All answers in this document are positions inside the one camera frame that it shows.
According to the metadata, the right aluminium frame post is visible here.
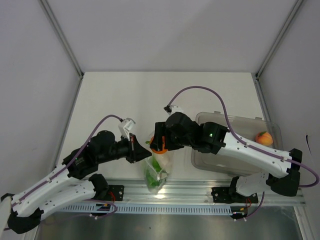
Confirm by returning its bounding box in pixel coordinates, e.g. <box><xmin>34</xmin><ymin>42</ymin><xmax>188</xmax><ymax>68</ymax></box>
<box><xmin>255</xmin><ymin>0</ymin><xmax>307</xmax><ymax>81</ymax></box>

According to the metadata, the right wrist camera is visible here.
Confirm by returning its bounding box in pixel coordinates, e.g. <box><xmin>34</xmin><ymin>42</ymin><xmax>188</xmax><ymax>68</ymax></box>
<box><xmin>163</xmin><ymin>105</ymin><xmax>184</xmax><ymax>116</ymax></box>

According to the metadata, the left aluminium frame post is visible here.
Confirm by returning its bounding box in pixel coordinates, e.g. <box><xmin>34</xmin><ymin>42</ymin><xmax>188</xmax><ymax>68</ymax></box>
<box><xmin>38</xmin><ymin>0</ymin><xmax>84</xmax><ymax>79</ymax></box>

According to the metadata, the clear plastic food container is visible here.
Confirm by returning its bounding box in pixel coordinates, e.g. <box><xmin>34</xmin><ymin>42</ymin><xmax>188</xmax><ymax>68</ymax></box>
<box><xmin>191</xmin><ymin>111</ymin><xmax>283</xmax><ymax>176</ymax></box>

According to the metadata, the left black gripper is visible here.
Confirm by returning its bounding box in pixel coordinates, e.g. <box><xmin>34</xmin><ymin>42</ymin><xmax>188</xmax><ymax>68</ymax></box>
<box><xmin>97</xmin><ymin>132</ymin><xmax>152</xmax><ymax>164</ymax></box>

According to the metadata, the peach fruit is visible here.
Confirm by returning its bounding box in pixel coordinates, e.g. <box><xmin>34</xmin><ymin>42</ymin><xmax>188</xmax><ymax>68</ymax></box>
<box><xmin>255</xmin><ymin>131</ymin><xmax>274</xmax><ymax>146</ymax></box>

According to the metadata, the aluminium mounting rail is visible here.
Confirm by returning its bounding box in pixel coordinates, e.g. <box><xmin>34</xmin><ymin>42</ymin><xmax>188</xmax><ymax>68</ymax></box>
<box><xmin>106</xmin><ymin>179</ymin><xmax>306</xmax><ymax>207</ymax></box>

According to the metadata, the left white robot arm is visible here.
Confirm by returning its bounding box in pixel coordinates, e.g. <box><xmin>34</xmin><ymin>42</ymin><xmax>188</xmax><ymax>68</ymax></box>
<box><xmin>5</xmin><ymin>130</ymin><xmax>152</xmax><ymax>234</ymax></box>

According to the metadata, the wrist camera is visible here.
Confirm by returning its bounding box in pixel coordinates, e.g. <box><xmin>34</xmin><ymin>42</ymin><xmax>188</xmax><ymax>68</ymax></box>
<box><xmin>118</xmin><ymin>117</ymin><xmax>136</xmax><ymax>140</ymax></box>
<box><xmin>163</xmin><ymin>105</ymin><xmax>184</xmax><ymax>116</ymax></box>

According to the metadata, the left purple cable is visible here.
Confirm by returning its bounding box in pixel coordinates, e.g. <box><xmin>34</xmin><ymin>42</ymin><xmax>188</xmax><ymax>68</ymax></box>
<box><xmin>3</xmin><ymin>114</ymin><xmax>125</xmax><ymax>231</ymax></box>

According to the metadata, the clear zip top bag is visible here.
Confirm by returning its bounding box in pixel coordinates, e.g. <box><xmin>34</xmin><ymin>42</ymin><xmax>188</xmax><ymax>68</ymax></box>
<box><xmin>142</xmin><ymin>132</ymin><xmax>174</xmax><ymax>195</ymax></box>

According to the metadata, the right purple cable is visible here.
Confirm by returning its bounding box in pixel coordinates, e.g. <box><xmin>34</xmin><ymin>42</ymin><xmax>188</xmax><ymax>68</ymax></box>
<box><xmin>164</xmin><ymin>86</ymin><xmax>320</xmax><ymax>188</ymax></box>

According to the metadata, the purple cable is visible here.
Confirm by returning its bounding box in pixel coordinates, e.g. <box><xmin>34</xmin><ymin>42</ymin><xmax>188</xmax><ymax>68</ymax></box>
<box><xmin>164</xmin><ymin>86</ymin><xmax>320</xmax><ymax>188</ymax></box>
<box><xmin>3</xmin><ymin>114</ymin><xmax>125</xmax><ymax>231</ymax></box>

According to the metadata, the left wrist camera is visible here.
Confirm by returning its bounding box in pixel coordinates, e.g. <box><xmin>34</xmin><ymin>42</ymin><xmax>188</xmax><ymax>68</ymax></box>
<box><xmin>118</xmin><ymin>117</ymin><xmax>136</xmax><ymax>140</ymax></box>

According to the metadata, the green lettuce leaf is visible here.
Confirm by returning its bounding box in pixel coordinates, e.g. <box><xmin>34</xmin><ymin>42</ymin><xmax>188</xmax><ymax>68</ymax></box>
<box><xmin>144</xmin><ymin>158</ymin><xmax>162</xmax><ymax>189</ymax></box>

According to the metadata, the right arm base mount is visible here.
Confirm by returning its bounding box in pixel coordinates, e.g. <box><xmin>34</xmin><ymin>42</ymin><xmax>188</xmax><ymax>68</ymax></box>
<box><xmin>211</xmin><ymin>187</ymin><xmax>259</xmax><ymax>204</ymax></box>

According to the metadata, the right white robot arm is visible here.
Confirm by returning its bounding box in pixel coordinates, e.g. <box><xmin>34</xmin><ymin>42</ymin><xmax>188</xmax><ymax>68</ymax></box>
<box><xmin>149</xmin><ymin>112</ymin><xmax>302</xmax><ymax>202</ymax></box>

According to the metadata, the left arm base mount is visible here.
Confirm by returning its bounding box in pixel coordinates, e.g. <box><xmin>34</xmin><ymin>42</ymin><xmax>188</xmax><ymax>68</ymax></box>
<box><xmin>92</xmin><ymin>184</ymin><xmax>125</xmax><ymax>202</ymax></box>

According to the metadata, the aluminium frame post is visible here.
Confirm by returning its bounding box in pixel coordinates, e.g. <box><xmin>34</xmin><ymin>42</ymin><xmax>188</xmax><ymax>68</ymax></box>
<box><xmin>255</xmin><ymin>0</ymin><xmax>307</xmax><ymax>81</ymax></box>
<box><xmin>38</xmin><ymin>0</ymin><xmax>84</xmax><ymax>79</ymax></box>

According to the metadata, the orange fruit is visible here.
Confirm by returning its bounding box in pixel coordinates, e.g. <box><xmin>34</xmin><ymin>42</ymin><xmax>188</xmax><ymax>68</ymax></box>
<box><xmin>151</xmin><ymin>137</ymin><xmax>168</xmax><ymax>155</ymax></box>

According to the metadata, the white slotted cable duct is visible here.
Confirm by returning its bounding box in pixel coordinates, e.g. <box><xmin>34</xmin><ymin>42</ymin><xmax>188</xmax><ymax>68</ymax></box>
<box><xmin>58</xmin><ymin>202</ymin><xmax>233</xmax><ymax>216</ymax></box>

